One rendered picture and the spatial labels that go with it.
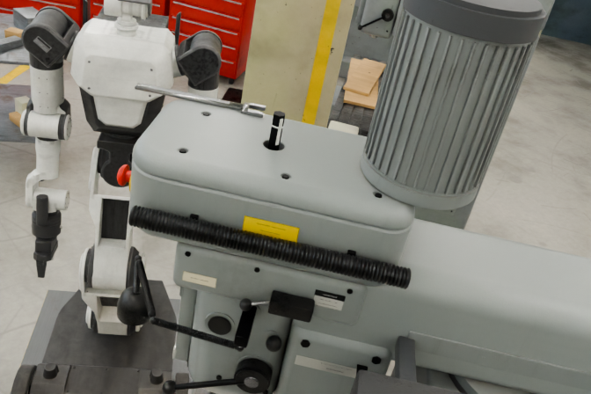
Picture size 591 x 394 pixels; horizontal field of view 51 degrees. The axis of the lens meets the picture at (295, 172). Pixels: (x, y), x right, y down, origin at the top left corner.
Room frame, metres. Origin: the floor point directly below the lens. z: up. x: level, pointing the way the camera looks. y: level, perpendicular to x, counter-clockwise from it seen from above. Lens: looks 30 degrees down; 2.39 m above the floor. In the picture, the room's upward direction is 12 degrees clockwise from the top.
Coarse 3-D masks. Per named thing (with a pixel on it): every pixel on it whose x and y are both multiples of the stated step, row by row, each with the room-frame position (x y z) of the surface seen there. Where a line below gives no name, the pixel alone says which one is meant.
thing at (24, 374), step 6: (24, 366) 1.42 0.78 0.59; (30, 366) 1.42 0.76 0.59; (36, 366) 1.45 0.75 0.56; (18, 372) 1.38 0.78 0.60; (24, 372) 1.38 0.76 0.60; (30, 372) 1.39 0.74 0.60; (18, 378) 1.36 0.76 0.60; (24, 378) 1.36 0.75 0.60; (30, 378) 1.37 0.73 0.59; (12, 384) 1.33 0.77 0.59; (18, 384) 1.34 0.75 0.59; (24, 384) 1.34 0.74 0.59; (12, 390) 1.32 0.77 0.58; (18, 390) 1.32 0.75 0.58; (24, 390) 1.33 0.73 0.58
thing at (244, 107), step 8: (136, 88) 1.04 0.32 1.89; (144, 88) 1.04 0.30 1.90; (152, 88) 1.04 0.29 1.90; (160, 88) 1.05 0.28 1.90; (176, 96) 1.04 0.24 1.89; (184, 96) 1.04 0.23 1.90; (192, 96) 1.04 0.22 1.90; (200, 96) 1.05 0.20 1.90; (208, 104) 1.04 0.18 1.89; (216, 104) 1.04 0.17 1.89; (224, 104) 1.04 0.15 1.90; (232, 104) 1.05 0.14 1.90; (240, 104) 1.05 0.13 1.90; (248, 104) 1.06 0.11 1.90; (256, 104) 1.07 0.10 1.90; (248, 112) 1.03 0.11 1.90; (256, 112) 1.03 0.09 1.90
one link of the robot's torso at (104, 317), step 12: (84, 252) 1.51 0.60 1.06; (84, 264) 1.47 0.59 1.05; (144, 264) 1.54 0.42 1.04; (84, 288) 1.48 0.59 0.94; (96, 288) 1.50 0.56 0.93; (84, 300) 1.48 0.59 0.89; (96, 300) 1.48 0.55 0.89; (108, 300) 1.56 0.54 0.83; (96, 312) 1.50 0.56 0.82; (108, 312) 1.57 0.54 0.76; (96, 324) 1.57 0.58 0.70; (108, 324) 1.56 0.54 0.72; (120, 324) 1.56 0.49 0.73
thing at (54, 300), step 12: (48, 300) 1.92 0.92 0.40; (60, 300) 1.93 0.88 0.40; (48, 312) 1.85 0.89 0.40; (36, 324) 1.78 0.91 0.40; (48, 324) 1.79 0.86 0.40; (36, 336) 1.71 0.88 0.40; (48, 336) 1.73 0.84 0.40; (36, 348) 1.66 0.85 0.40; (24, 360) 1.59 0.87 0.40; (36, 360) 1.60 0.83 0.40; (180, 360) 1.75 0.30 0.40; (180, 372) 1.69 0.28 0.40
